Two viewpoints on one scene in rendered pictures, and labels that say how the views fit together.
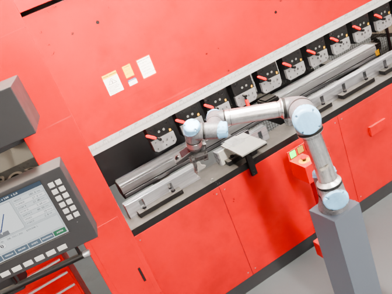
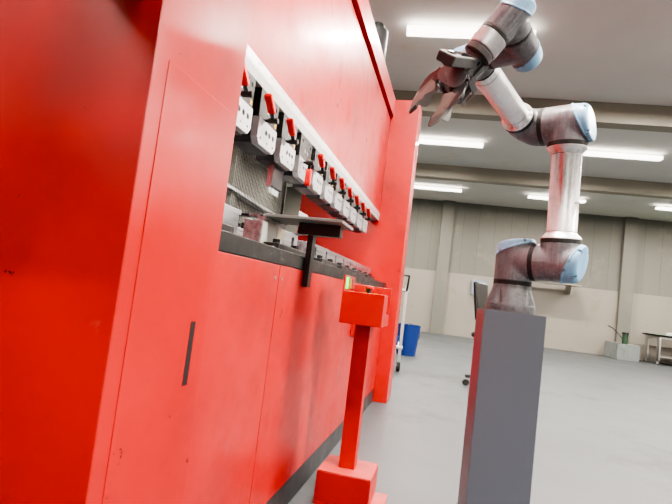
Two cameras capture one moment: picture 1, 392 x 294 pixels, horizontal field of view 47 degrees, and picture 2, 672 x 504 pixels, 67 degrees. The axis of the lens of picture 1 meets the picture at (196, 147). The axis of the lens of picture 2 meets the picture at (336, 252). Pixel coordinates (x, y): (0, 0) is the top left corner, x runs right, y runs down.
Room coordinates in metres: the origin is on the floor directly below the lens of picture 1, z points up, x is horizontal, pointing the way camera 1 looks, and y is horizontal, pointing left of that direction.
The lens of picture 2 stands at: (1.56, 1.13, 0.78)
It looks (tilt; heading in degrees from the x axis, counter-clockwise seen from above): 4 degrees up; 301
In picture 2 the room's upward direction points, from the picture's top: 7 degrees clockwise
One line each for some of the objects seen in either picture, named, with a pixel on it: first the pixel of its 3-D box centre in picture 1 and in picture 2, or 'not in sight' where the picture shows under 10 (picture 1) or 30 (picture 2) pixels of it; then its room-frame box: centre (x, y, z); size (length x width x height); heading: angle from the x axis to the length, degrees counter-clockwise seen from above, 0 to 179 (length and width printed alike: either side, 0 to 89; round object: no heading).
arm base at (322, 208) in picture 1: (331, 198); (511, 296); (1.91, -0.54, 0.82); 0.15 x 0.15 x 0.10
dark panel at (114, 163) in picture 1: (164, 123); not in sight; (3.09, 0.15, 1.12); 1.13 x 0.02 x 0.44; 108
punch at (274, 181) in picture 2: not in sight; (274, 181); (2.68, -0.23, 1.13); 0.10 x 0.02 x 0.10; 108
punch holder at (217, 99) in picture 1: (214, 104); (277, 142); (2.67, -0.21, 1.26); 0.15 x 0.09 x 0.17; 108
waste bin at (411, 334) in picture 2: not in sight; (407, 338); (4.35, -5.66, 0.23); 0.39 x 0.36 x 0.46; 111
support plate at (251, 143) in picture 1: (242, 144); (310, 222); (2.54, -0.28, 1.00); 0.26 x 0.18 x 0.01; 18
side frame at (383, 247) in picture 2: not in sight; (351, 244); (3.54, -2.34, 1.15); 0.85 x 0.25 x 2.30; 18
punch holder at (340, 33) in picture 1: (336, 39); (339, 200); (2.98, -1.16, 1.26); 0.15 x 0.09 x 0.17; 108
